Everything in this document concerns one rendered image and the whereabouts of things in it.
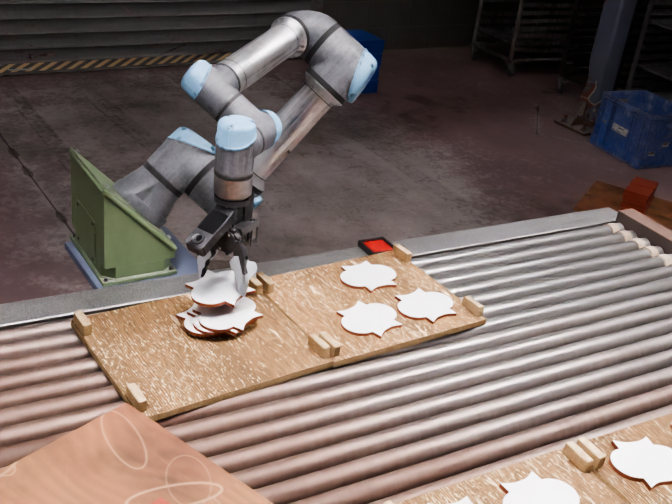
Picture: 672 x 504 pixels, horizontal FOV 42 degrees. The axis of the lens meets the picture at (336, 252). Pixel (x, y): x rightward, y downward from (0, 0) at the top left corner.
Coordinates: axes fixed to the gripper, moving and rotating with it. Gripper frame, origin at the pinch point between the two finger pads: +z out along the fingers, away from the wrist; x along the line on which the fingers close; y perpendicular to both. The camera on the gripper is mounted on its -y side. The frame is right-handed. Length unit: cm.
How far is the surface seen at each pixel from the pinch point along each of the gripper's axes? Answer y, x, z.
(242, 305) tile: 2.8, -4.0, 4.4
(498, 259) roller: 73, -35, 10
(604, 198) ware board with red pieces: 344, -10, 89
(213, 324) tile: -6.9, -3.9, 4.4
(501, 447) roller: 2, -64, 10
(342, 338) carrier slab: 10.7, -24.2, 7.8
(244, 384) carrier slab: -15.2, -18.0, 7.9
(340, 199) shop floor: 257, 110, 100
